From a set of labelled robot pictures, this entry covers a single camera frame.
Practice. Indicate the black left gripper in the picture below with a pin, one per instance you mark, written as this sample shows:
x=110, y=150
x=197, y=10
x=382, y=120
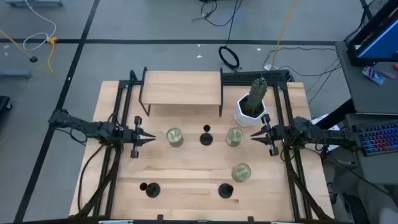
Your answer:
x=136, y=137

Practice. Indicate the grey metal floor foot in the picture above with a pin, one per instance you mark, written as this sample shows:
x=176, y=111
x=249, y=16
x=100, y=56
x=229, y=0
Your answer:
x=15, y=74
x=34, y=3

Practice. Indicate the black desk leg bar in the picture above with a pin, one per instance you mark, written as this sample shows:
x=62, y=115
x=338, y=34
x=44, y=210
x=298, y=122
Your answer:
x=335, y=115

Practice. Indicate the grey desk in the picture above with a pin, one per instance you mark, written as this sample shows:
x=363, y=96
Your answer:
x=367, y=93

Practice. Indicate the blue white packet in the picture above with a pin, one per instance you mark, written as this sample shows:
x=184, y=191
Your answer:
x=373, y=75

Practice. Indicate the colourful backlit keyboard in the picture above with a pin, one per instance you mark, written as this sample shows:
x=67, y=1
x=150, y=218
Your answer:
x=379, y=138

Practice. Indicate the black aluminium table frame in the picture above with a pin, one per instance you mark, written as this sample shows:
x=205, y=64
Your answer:
x=124, y=83

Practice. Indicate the green cactus plant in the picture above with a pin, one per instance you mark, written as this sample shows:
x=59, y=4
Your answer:
x=256, y=93

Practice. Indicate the black table clamp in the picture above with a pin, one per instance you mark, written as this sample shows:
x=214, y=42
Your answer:
x=160, y=217
x=250, y=218

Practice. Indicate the grey keyboard tray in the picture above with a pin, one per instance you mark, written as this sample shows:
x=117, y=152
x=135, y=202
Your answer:
x=379, y=168

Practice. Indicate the black computer monitor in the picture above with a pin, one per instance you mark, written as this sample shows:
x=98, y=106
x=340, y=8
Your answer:
x=379, y=40

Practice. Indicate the wooden shelf riser black legs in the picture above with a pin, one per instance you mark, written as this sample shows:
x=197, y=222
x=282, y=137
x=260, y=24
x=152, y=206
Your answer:
x=182, y=87

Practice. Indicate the person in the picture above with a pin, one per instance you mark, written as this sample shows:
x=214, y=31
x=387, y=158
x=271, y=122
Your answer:
x=373, y=199

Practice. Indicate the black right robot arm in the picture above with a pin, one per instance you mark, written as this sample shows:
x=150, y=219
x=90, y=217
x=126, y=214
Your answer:
x=308, y=127

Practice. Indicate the white frame bracket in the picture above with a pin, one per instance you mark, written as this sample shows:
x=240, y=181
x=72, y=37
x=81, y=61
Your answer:
x=116, y=222
x=283, y=222

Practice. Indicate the white hexagonal plant pot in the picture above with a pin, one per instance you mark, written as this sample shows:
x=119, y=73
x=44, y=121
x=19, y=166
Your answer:
x=244, y=119

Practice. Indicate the white power adapter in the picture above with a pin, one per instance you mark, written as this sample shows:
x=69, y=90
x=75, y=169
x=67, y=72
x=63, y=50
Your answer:
x=270, y=67

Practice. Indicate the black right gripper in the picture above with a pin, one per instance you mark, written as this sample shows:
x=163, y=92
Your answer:
x=273, y=133

